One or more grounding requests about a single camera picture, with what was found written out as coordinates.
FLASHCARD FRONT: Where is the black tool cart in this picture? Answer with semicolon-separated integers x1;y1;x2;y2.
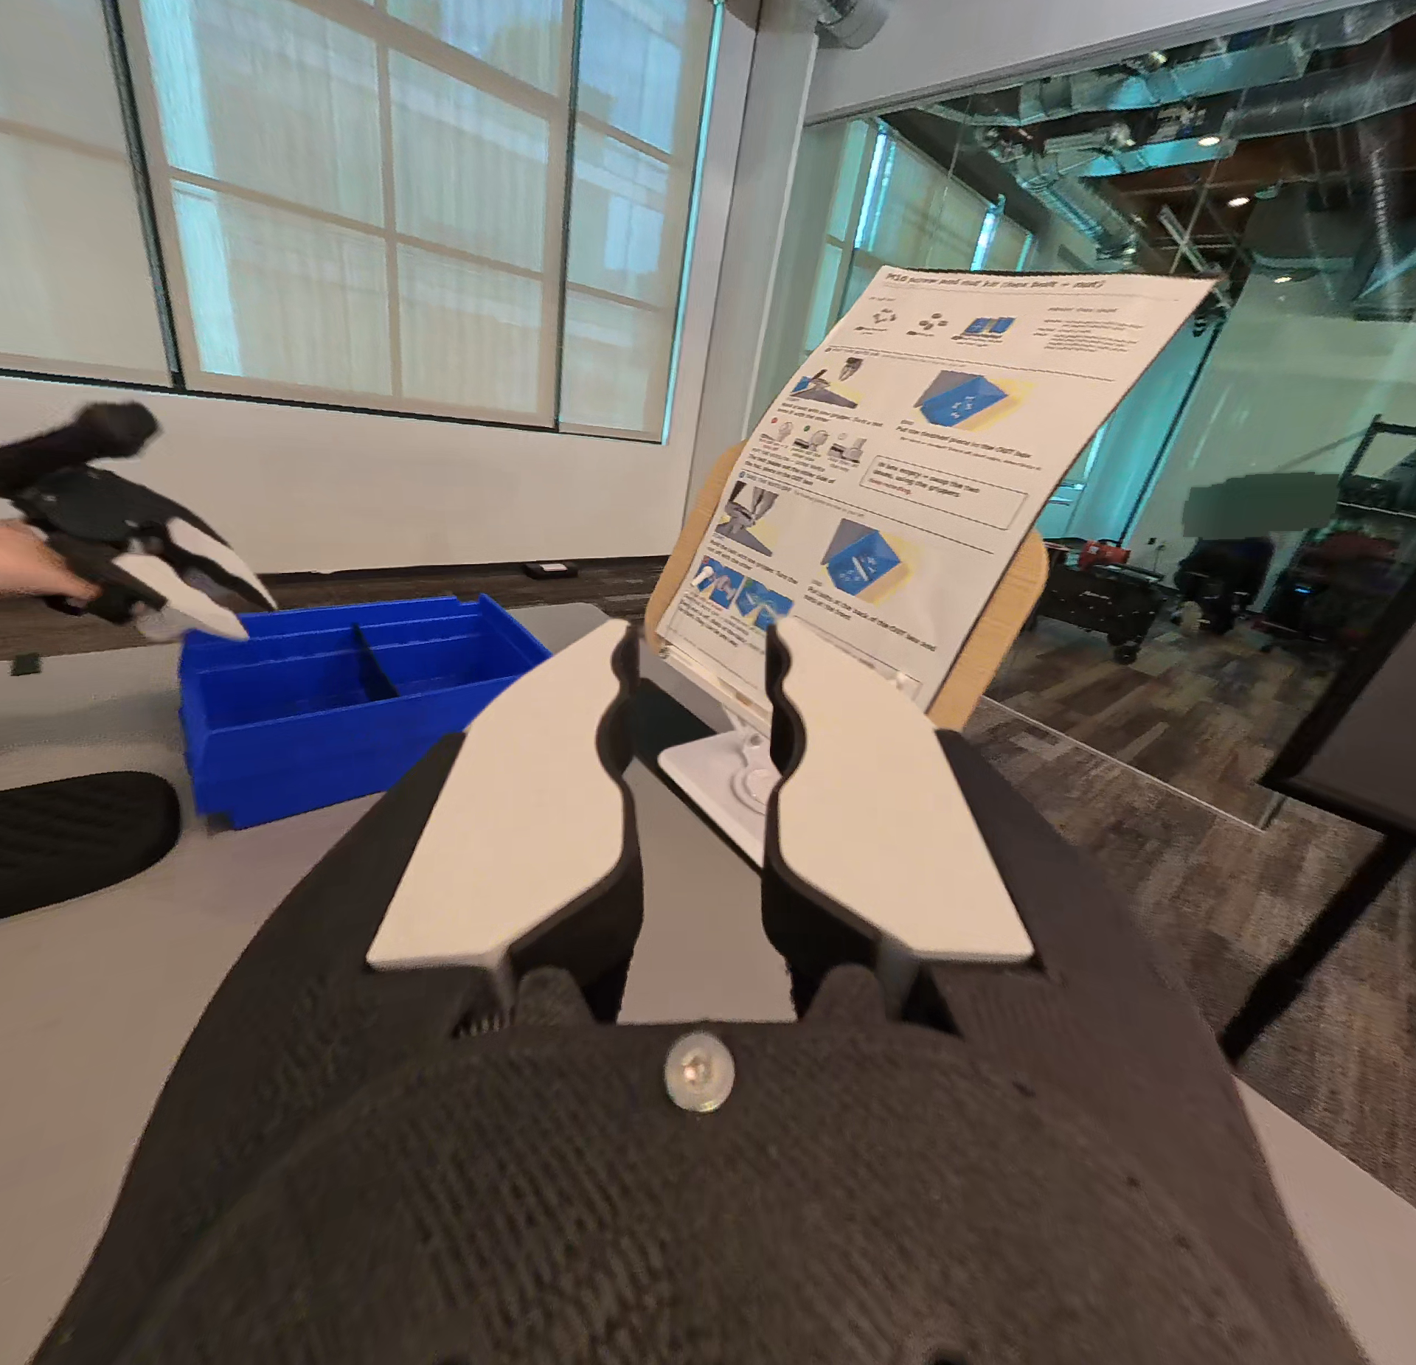
1041;534;1178;662

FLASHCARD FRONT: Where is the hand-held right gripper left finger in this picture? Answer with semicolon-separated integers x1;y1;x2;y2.
367;617;648;1023

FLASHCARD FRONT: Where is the large grid window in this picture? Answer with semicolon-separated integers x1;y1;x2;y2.
0;0;726;441

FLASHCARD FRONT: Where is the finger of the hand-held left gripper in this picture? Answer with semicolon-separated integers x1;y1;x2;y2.
116;550;253;644
165;510;280;614

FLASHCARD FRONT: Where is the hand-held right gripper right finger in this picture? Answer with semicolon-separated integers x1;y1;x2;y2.
762;622;1038;1023

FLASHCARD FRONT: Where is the blue plastic parts bin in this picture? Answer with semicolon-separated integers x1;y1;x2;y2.
180;592;555;835

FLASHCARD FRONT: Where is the instruction sheet on stand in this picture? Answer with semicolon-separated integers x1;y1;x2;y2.
645;263;1222;851

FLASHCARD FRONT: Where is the black framed panel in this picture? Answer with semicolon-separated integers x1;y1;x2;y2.
1218;612;1416;1067

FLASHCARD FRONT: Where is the black shelf rack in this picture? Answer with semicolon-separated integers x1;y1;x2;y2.
1334;414;1416;636

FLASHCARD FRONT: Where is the black chair armrest pad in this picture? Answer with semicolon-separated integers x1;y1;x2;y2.
0;770;185;921

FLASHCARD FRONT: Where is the person's left hand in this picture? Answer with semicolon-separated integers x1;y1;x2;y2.
0;518;106;605

